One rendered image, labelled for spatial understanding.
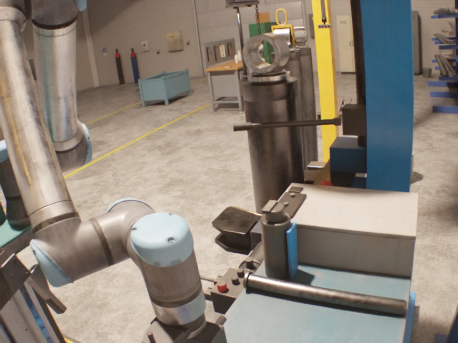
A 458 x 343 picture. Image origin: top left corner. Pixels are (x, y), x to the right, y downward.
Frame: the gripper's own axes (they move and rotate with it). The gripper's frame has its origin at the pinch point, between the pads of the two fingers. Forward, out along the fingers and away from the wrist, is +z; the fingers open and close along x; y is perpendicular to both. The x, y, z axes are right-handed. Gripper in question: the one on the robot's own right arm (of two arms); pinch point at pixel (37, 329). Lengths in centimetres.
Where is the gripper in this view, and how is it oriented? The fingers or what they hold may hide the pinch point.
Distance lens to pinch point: 74.5
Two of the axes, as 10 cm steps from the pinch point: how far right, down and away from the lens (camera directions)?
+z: 5.1, 7.9, 3.2
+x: -2.1, 4.8, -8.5
